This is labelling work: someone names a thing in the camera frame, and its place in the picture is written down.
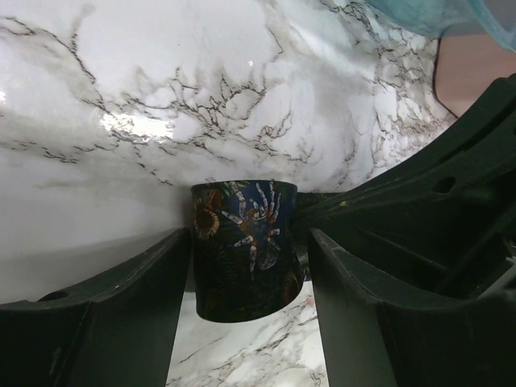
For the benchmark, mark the teal transparent plastic tray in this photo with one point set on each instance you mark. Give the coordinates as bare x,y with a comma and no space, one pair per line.
439,18

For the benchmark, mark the dark patterned necktie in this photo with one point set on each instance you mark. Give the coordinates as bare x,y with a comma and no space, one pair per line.
245,254

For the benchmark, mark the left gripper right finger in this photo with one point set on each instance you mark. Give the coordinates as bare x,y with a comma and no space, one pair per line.
413,271

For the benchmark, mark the pink divided organizer box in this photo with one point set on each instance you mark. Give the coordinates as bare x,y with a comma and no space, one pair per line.
466,65

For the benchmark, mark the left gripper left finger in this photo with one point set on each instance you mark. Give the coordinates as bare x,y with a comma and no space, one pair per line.
114,329

